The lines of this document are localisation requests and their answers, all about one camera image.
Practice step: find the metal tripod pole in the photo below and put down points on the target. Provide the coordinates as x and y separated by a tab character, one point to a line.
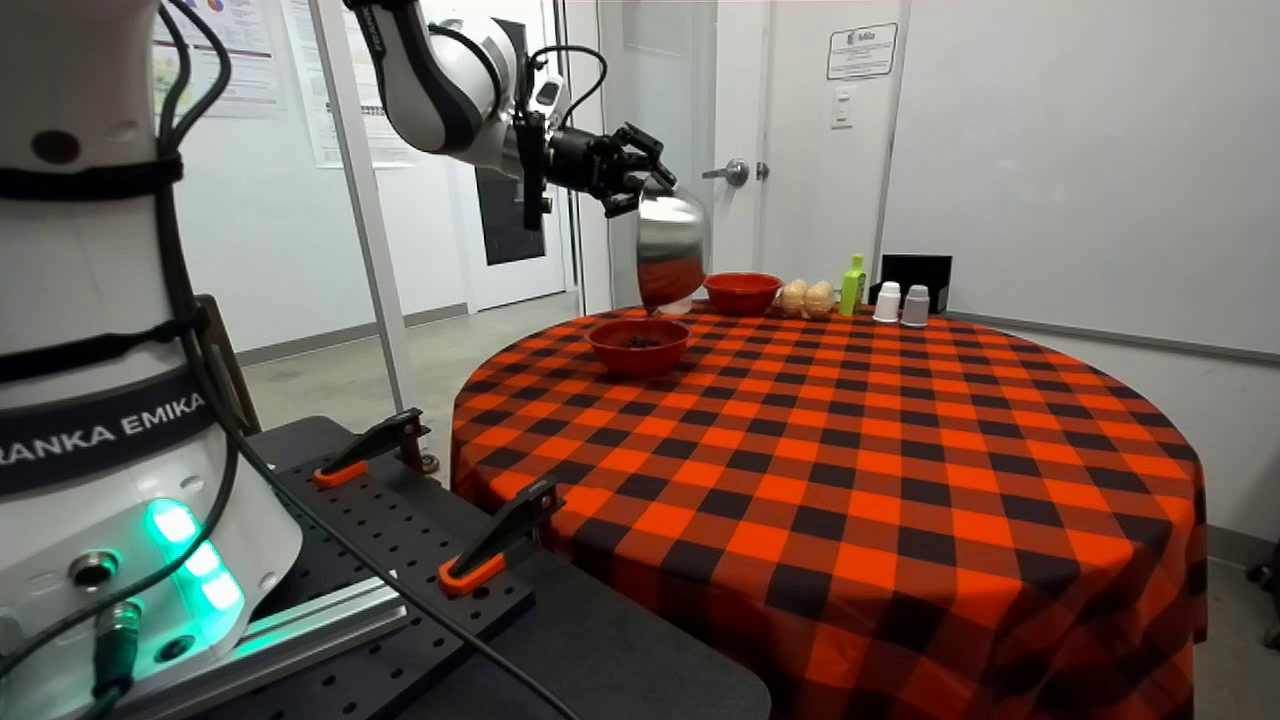
361	192

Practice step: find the far orange black clamp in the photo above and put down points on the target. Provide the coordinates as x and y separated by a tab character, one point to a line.
397	432

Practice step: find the black wall holder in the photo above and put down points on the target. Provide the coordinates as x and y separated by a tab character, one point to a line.
920	268

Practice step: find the orange black clamp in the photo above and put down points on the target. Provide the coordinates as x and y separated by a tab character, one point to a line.
490	553
397	432

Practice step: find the clear pepper shaker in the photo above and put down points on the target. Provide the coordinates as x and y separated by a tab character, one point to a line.
912	307

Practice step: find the coffee beans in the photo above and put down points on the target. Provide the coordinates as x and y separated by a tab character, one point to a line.
636	341

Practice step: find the white salt shaker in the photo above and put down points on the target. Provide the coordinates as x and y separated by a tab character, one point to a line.
885	302

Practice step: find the far red bowl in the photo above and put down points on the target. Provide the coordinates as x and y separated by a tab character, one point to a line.
741	293

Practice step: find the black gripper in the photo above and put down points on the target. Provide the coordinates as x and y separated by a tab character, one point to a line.
608	171

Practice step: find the silver door handle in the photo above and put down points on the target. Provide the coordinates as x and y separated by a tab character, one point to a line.
734	173

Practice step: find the wall notice sign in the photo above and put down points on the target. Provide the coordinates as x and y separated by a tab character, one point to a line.
863	52

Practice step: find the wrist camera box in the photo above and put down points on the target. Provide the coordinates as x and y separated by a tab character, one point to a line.
550	93

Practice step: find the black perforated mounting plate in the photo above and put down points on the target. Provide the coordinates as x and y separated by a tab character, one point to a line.
495	624

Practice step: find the orange black plaid tablecloth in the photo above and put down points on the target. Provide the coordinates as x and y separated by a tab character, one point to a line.
880	522

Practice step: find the near red bowl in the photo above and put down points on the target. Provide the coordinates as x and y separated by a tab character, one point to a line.
636	362

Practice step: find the green bottle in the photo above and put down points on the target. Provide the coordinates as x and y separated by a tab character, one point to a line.
853	284

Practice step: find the red bowl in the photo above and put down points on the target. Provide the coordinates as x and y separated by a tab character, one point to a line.
741	293
636	362

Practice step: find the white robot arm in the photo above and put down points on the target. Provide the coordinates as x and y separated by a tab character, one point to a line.
137	529

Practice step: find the near orange black clamp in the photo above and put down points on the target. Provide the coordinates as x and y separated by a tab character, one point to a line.
490	553

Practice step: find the metal bowl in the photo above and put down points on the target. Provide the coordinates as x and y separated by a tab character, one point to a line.
669	251

